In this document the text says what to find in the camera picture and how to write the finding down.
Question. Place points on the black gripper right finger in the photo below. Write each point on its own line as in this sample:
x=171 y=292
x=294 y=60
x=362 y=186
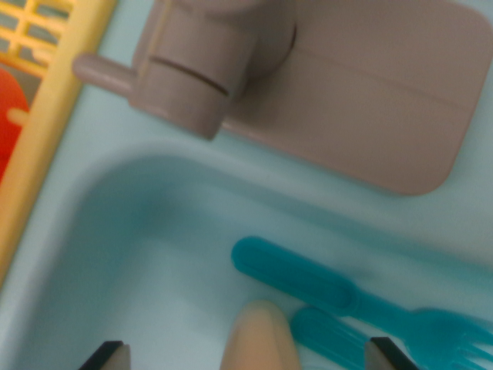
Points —
x=385 y=358

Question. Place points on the teal toy fork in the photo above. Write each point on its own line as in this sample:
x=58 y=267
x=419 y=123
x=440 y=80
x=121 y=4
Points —
x=300 y=273

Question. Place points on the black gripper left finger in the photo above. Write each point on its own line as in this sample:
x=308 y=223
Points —
x=113 y=358

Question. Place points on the red toy plate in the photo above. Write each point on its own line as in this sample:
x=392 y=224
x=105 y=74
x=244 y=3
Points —
x=11 y=123

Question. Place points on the yellow dish rack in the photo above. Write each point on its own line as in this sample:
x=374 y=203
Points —
x=50 y=115

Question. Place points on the light blue toy sink unit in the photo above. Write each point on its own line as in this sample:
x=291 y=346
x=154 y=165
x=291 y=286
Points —
x=154 y=231

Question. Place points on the teal toy knife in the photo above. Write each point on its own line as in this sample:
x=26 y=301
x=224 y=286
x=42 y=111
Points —
x=319 y=331

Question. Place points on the cream detergent bottle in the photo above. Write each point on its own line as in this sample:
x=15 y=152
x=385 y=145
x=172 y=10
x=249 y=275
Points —
x=258 y=339

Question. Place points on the grey faucet base plate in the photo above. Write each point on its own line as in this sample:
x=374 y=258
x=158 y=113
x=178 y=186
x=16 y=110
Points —
x=366 y=96

